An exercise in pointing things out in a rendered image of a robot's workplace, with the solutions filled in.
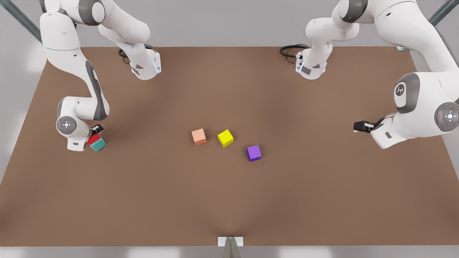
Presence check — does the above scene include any teal wooden cube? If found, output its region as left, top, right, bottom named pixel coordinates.
left=90, top=138, right=107, bottom=152

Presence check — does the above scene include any silver frame post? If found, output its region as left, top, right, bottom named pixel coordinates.
left=218, top=236, right=244, bottom=258
left=0, top=0, right=43, bottom=44
left=396, top=0, right=459, bottom=51

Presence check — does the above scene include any purple wooden cube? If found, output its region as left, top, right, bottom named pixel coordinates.
left=246, top=145, right=262, bottom=162

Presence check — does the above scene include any black cable loop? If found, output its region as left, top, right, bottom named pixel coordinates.
left=118, top=44, right=154, bottom=65
left=280, top=44, right=311, bottom=65

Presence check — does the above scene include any yellow wooden cube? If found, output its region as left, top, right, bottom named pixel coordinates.
left=217, top=129, right=234, bottom=148

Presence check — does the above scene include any salmon wooden cube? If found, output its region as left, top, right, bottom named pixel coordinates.
left=191, top=129, right=207, bottom=146

